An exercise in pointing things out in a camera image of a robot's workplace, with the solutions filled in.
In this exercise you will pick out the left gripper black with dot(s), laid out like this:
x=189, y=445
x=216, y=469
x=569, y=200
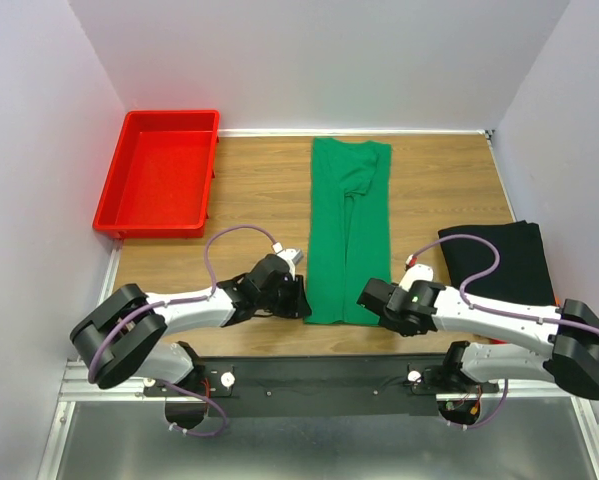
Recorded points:
x=298, y=305

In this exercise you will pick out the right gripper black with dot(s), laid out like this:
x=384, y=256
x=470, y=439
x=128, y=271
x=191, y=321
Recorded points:
x=390, y=323

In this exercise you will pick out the green polo shirt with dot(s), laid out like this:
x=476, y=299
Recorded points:
x=349, y=239

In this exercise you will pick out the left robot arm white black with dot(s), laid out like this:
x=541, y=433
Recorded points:
x=121, y=337

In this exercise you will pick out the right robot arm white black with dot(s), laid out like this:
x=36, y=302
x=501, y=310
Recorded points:
x=558, y=345

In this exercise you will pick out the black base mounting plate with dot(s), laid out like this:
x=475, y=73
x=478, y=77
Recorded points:
x=322, y=386

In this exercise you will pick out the black folded t shirt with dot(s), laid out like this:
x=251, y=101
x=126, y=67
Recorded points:
x=522, y=276

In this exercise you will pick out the red plastic bin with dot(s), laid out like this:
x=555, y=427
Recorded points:
x=159, y=180

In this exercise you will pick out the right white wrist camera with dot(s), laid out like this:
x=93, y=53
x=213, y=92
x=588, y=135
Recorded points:
x=414, y=272

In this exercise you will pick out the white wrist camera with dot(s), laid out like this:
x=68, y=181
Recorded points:
x=292, y=256
x=414, y=272

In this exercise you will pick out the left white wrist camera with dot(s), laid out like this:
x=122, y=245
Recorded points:
x=292, y=256

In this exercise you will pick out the aluminium frame rail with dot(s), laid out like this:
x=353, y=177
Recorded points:
x=140, y=403

